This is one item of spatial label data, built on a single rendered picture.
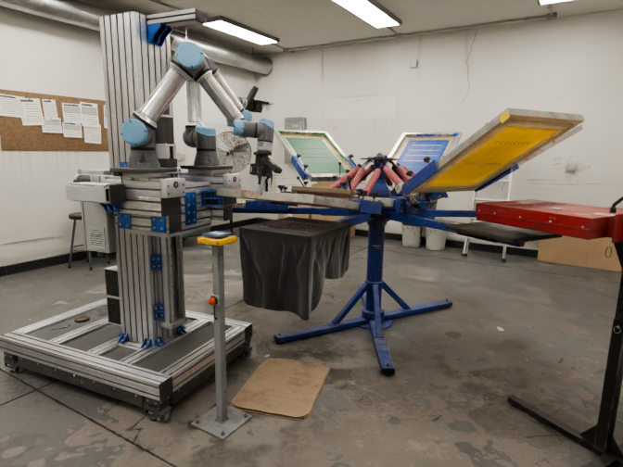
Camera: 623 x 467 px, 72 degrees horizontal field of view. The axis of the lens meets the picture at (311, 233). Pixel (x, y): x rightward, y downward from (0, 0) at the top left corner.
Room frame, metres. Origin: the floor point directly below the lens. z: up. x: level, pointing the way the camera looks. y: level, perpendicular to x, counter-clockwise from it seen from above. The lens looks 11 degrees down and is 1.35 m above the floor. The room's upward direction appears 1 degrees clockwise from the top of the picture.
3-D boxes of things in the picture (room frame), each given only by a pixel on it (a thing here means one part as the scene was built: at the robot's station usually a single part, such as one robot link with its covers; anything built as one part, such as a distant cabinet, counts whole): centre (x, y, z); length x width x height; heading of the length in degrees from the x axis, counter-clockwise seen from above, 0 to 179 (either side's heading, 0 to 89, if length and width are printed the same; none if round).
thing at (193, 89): (2.71, 0.72, 1.63); 0.15 x 0.12 x 0.55; 42
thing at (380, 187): (3.29, -0.50, 0.67); 0.39 x 0.39 x 1.35
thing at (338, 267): (2.24, -0.11, 0.74); 0.46 x 0.04 x 0.42; 149
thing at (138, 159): (2.15, 0.83, 1.31); 0.15 x 0.15 x 0.10
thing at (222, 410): (1.97, 0.44, 0.48); 0.22 x 0.22 x 0.96; 59
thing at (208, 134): (2.61, 0.64, 1.42); 0.13 x 0.12 x 0.14; 42
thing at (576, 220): (2.05, -1.19, 1.06); 0.61 x 0.46 x 0.12; 29
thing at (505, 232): (2.71, -0.83, 0.91); 1.34 x 0.40 x 0.08; 29
